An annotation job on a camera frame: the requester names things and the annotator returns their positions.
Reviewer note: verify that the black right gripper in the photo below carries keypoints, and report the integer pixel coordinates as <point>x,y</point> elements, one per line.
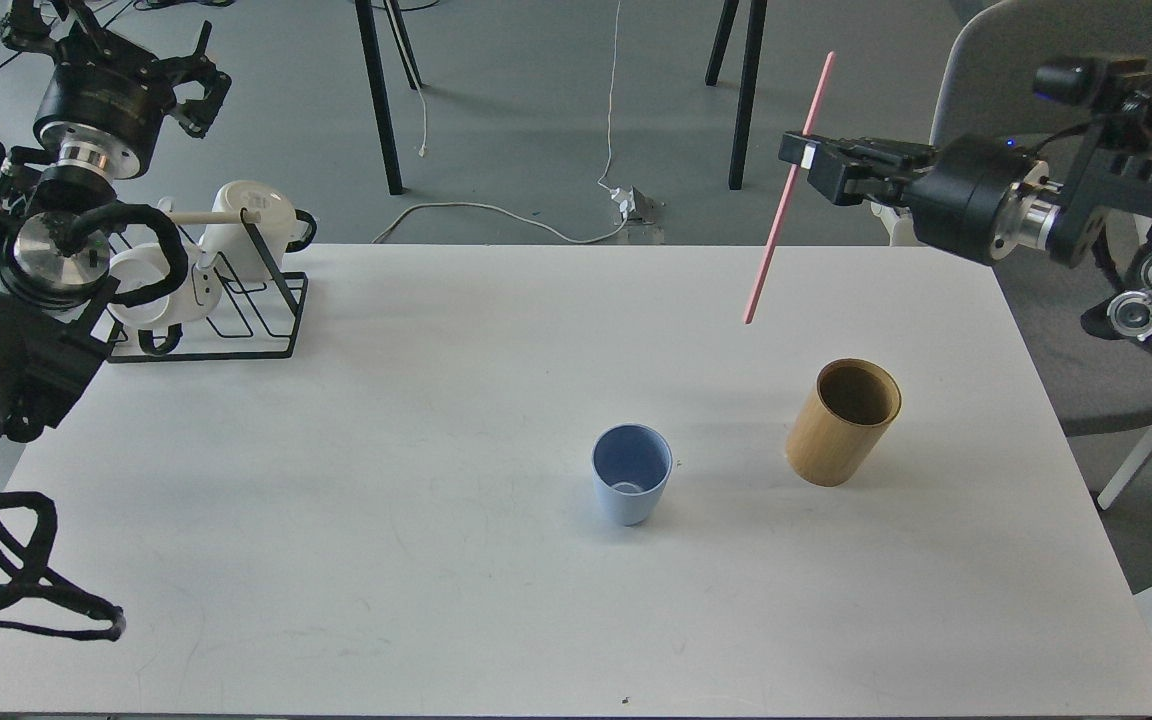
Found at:
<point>970,198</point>

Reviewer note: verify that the black table leg right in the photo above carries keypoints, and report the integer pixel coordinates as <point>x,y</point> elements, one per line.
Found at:
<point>750,65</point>

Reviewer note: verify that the bamboo cylindrical holder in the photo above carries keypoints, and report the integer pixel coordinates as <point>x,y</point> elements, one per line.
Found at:
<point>851,405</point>

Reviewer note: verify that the white power plug adapter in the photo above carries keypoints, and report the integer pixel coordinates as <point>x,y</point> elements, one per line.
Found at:
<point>634,206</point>

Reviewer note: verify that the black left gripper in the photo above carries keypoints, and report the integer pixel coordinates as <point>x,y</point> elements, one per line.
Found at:
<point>98,95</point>

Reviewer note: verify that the black wire mug rack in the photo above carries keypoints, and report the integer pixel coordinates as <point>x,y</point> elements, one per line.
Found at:
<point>237,303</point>

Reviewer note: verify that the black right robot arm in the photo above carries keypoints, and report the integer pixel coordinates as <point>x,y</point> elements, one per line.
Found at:
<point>1102,204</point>

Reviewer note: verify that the black table leg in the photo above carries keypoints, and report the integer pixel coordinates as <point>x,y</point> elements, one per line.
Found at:
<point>750,65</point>
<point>377,84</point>

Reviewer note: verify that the grey office chair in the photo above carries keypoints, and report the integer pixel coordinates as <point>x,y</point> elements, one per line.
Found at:
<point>1096,387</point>

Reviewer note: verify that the blue plastic cup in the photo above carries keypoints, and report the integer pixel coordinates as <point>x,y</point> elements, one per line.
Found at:
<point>630,466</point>

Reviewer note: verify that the black table leg left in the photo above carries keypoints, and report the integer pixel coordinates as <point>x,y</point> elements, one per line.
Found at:
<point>377,84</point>

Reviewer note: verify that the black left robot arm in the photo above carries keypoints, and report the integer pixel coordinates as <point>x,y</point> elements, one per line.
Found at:
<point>69,249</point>

